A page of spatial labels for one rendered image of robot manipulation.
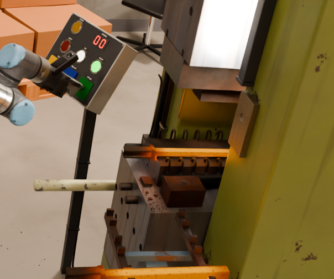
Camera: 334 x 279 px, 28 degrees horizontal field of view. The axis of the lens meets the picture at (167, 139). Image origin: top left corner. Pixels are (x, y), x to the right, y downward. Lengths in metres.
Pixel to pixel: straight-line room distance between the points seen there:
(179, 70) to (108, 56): 0.55
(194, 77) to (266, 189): 0.44
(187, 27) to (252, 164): 0.45
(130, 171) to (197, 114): 0.34
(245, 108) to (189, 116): 0.56
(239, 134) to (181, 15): 0.41
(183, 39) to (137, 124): 2.59
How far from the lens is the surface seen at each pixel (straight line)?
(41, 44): 4.56
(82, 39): 2.66
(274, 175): 1.81
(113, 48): 2.54
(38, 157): 4.04
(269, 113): 1.82
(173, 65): 2.10
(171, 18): 2.14
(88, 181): 2.69
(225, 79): 2.10
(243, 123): 1.91
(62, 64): 2.43
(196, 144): 2.36
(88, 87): 2.55
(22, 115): 2.21
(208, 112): 2.45
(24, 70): 2.32
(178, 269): 1.73
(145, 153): 2.22
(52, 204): 3.66
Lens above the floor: 2.09
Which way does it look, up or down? 28 degrees down
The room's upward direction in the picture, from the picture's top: 12 degrees clockwise
